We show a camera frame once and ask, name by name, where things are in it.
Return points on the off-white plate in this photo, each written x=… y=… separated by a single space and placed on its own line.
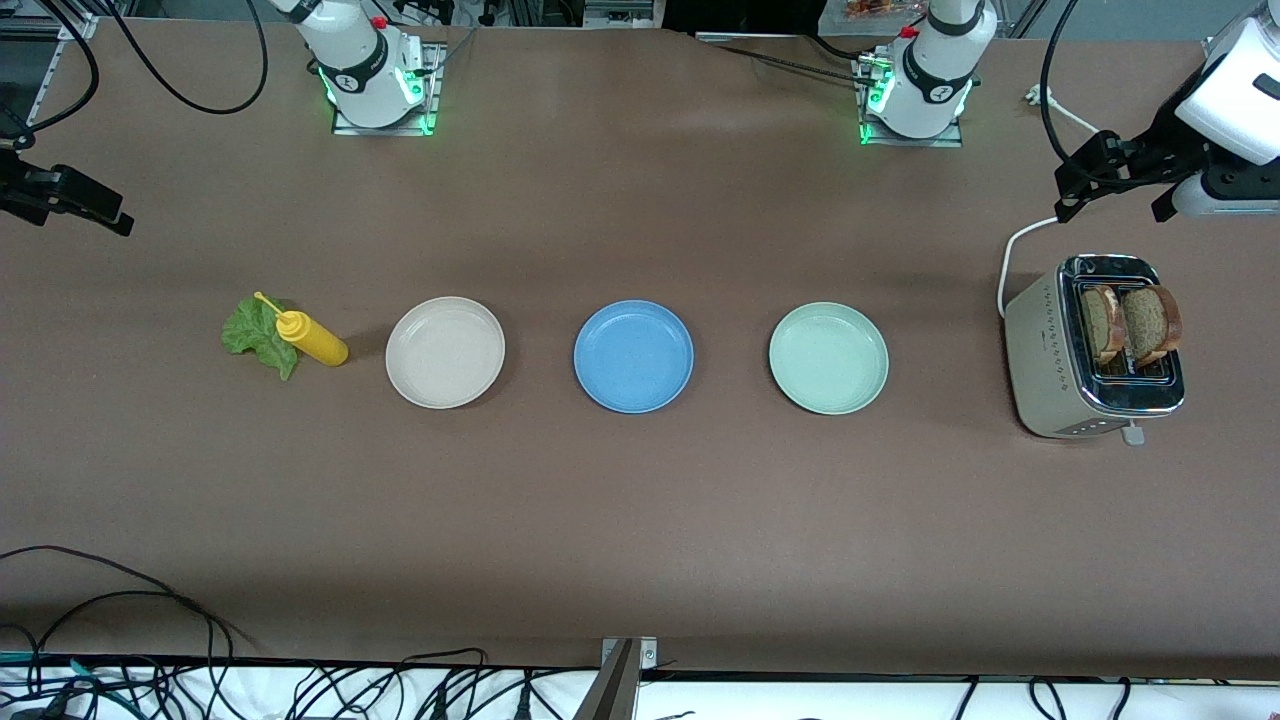
x=445 y=352

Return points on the brown bread slice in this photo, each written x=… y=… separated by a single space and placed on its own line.
x=1150 y=322
x=1100 y=322

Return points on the yellow mustard squeeze bottle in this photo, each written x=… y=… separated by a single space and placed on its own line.
x=320 y=343

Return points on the blue plate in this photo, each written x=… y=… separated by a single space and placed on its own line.
x=633 y=357

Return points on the aluminium frame rail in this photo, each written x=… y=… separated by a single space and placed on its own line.
x=1212 y=48
x=42 y=90

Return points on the green lettuce leaf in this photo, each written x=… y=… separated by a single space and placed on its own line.
x=250 y=340

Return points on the orange snack packet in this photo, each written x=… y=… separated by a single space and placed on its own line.
x=880 y=8

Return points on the pale green plate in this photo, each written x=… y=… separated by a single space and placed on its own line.
x=828 y=358

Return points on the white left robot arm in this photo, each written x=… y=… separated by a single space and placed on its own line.
x=935 y=90

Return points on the metal table edge bracket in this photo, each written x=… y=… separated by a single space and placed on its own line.
x=648 y=655

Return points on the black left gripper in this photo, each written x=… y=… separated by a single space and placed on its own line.
x=1158 y=150

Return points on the cream and chrome toaster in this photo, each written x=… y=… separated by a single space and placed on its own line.
x=1040 y=370

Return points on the grey metal pole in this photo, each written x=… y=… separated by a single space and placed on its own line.
x=610 y=695

